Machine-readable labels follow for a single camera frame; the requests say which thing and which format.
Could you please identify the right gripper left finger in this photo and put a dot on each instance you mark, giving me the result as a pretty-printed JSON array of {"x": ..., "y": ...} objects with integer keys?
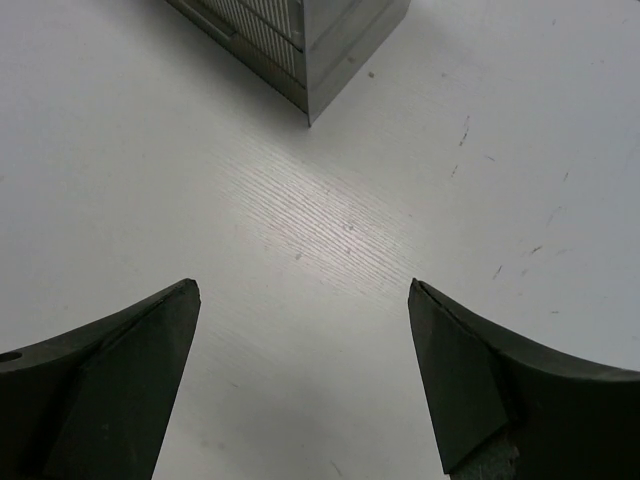
[{"x": 95, "y": 402}]

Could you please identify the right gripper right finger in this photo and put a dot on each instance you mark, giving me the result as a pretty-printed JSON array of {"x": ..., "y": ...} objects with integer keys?
[{"x": 503, "y": 406}]

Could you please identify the clear acrylic drawer organizer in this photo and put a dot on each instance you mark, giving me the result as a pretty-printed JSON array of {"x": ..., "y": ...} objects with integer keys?
[{"x": 306, "y": 50}]

